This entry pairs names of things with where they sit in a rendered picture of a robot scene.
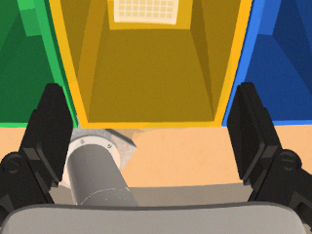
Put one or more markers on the yellow open bin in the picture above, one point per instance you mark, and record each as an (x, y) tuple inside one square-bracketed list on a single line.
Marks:
[(150, 75)]

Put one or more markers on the green bin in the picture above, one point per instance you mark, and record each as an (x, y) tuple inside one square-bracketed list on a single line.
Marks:
[(27, 61)]

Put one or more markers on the blue open-top bin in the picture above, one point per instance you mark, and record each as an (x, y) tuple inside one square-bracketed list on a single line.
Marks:
[(279, 61)]

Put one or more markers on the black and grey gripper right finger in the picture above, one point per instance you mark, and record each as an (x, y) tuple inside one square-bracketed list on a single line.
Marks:
[(261, 161)]

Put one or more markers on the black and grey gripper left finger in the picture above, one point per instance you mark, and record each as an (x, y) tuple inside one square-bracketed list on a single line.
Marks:
[(27, 175)]

